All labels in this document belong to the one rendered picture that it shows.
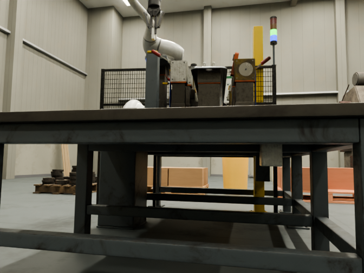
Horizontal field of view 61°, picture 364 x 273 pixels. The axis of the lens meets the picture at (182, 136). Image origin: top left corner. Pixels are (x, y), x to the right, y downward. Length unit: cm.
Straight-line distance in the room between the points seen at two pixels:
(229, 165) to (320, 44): 902
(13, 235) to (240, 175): 418
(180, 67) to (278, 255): 105
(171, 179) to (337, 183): 249
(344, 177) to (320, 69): 835
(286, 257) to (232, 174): 411
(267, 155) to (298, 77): 1135
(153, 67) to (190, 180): 329
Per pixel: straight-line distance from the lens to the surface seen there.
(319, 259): 111
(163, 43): 240
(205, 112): 103
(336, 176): 511
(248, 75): 166
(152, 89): 178
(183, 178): 493
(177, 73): 168
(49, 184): 523
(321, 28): 1362
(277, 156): 157
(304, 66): 1300
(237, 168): 514
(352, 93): 964
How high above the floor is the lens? 51
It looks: 5 degrees up
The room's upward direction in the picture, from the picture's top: 1 degrees clockwise
